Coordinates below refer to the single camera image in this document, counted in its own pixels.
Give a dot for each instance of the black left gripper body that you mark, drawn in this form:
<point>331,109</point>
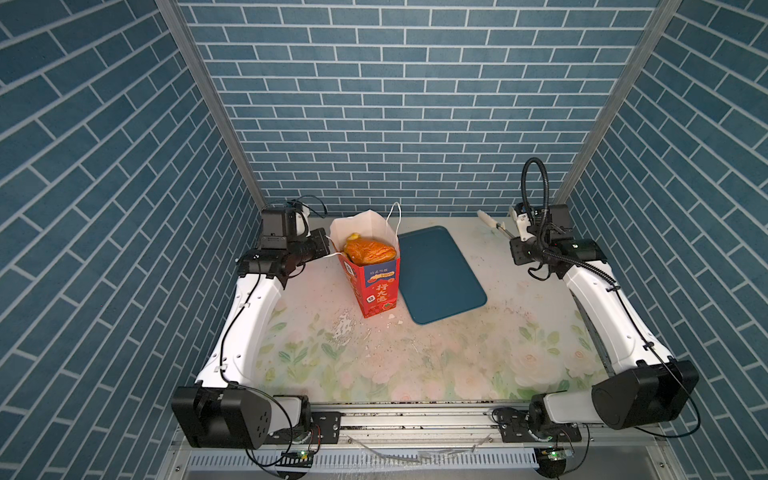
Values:
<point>302,238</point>

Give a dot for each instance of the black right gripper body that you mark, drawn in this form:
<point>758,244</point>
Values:
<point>526,250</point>

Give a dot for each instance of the steel tongs with white tips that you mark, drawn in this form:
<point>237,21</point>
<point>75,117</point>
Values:
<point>494,224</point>

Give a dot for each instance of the reddish brown flaky pastry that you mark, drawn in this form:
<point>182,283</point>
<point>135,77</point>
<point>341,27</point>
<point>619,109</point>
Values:
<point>365,251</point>

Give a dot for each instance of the red white paper bag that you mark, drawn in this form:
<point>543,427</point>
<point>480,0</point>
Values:
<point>375,287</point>

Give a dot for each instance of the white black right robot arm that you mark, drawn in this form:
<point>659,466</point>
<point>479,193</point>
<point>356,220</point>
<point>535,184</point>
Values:
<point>646,383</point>

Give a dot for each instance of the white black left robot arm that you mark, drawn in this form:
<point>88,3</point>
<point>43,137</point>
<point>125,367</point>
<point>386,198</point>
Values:
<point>224,408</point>

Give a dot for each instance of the dark teal plastic tray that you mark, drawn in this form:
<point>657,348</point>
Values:
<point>436,281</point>

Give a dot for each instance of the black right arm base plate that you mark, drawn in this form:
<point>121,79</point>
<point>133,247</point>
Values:
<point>518,426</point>

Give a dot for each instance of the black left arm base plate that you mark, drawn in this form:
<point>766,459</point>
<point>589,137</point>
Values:
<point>326,424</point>

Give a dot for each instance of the aluminium front rail frame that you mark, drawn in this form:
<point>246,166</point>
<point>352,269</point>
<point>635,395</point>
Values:
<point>433,441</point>

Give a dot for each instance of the aluminium corner post left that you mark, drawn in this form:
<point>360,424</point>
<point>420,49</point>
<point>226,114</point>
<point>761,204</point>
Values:
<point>181,33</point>

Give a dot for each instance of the aluminium corner post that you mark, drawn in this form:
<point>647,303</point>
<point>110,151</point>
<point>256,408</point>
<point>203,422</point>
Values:
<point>181,33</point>
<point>652,33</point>

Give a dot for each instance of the aluminium corner post right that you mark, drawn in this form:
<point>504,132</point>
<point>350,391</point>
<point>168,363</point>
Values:
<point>652,33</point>

